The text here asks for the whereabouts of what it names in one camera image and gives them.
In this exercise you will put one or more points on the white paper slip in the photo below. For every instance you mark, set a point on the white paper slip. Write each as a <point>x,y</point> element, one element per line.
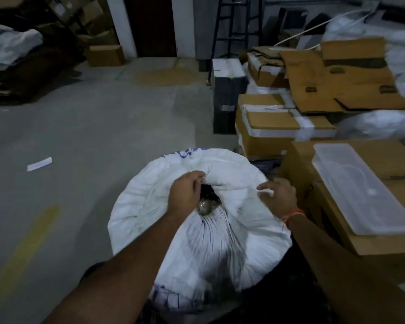
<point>39,164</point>

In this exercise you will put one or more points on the black rectangular box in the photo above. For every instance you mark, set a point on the black rectangular box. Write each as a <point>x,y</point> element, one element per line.
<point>226,94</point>

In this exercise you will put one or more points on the person's black trousers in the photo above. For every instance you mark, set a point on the person's black trousers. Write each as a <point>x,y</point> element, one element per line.
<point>283,293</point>

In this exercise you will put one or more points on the flattened brown cardboard sheet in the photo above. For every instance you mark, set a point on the flattened brown cardboard sheet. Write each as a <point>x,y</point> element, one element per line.
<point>344,84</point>

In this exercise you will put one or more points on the person's left hand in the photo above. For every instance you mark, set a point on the person's left hand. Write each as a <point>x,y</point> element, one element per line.
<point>184,195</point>

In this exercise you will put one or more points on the white pipe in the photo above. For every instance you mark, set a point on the white pipe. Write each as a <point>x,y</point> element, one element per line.
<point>310,28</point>

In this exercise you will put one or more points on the white woven sack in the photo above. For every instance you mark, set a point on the white woven sack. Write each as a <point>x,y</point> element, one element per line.
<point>216,253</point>

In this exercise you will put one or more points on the shiny object in sack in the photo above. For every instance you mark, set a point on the shiny object in sack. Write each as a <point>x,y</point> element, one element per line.
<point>206,206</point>

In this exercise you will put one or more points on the cardboard box with white tape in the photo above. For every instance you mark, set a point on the cardboard box with white tape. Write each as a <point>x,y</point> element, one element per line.
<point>270,131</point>

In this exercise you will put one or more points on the stack of dark flattened cardboard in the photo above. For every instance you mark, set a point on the stack of dark flattened cardboard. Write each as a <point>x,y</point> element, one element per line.
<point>27,80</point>

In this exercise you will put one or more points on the orange wrist thread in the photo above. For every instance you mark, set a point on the orange wrist thread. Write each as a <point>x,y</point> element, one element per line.
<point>293,215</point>

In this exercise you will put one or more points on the person's left forearm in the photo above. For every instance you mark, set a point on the person's left forearm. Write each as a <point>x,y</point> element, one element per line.
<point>121,276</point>

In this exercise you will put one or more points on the person's left fingers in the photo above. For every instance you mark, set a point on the person's left fingers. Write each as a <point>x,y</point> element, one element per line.
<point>197,177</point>

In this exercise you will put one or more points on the small white plastic bag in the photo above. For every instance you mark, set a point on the small white plastic bag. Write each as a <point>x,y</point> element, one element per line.
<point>381,126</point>

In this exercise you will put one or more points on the small closed cardboard box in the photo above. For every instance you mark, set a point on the small closed cardboard box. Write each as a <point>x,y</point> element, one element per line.
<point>104,55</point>

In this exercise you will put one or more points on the clear plastic container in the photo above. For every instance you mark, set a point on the clear plastic container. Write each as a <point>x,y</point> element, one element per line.
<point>361,188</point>

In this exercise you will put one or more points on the dark wooden door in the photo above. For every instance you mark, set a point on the dark wooden door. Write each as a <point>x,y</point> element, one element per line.
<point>150,25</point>

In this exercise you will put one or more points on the pile of cardboard boxes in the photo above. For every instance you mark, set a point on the pile of cardboard boxes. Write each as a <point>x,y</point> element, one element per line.
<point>87,20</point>

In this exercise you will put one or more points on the blue metal ladder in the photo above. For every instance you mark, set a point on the blue metal ladder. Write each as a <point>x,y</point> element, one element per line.
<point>236,26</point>

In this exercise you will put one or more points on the large brown cardboard box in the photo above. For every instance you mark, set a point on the large brown cardboard box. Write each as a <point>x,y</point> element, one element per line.
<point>388,246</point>

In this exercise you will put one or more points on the person's right fingers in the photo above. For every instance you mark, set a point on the person's right fingers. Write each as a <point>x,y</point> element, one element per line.
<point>270,188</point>

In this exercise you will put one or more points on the torn open cardboard box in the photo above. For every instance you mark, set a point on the torn open cardboard box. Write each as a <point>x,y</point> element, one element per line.
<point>265,69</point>

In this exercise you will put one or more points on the white cloth bundle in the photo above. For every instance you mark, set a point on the white cloth bundle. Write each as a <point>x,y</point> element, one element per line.
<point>10,45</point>

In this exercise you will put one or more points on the person's right hand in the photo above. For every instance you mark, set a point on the person's right hand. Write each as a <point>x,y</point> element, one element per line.
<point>281,199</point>

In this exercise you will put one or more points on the person's right forearm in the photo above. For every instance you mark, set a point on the person's right forearm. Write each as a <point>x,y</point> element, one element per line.
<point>341,273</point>

